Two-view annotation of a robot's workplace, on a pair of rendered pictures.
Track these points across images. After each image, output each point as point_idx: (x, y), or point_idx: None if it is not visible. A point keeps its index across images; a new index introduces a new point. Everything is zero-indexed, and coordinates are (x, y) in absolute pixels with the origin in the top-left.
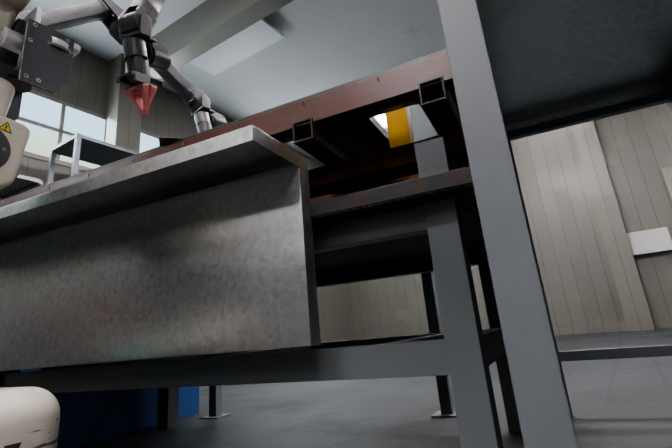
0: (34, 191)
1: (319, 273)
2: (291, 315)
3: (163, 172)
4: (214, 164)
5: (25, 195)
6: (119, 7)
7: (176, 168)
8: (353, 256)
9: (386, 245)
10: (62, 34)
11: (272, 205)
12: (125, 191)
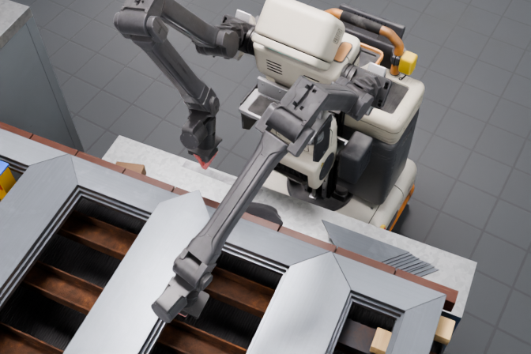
0: (361, 255)
1: None
2: None
3: (178, 173)
4: (145, 170)
5: (376, 261)
6: (284, 96)
7: (169, 170)
8: (44, 332)
9: (24, 291)
10: (245, 97)
11: None
12: (214, 195)
